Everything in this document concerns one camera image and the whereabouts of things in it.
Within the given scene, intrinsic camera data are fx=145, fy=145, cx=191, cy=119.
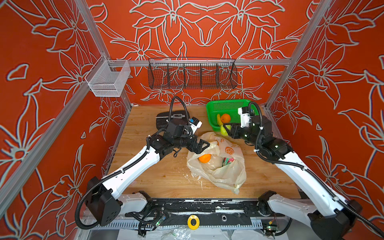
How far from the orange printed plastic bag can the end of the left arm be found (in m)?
0.06

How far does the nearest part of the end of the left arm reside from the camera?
562mm

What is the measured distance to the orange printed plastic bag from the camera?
0.73 meters
